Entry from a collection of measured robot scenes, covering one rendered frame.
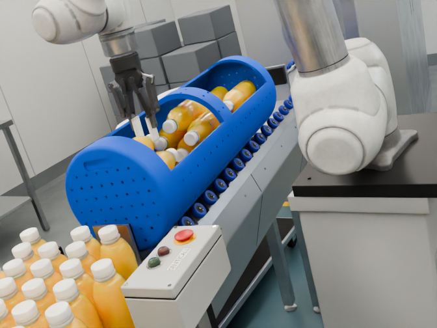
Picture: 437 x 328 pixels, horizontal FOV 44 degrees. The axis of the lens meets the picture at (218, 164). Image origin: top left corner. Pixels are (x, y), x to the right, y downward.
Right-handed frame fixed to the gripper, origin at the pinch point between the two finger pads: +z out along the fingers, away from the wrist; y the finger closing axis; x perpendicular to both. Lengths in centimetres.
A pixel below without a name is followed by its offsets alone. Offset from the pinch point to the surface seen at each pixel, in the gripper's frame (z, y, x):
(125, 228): 14.9, -4.9, 26.4
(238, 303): 104, 23, -64
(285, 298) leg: 111, 6, -78
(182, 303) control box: 14, -34, 54
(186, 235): 8, -30, 42
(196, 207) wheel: 21.8, -10.7, 3.6
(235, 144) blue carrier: 14.4, -14.0, -21.9
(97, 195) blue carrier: 8.3, 3.7, 22.1
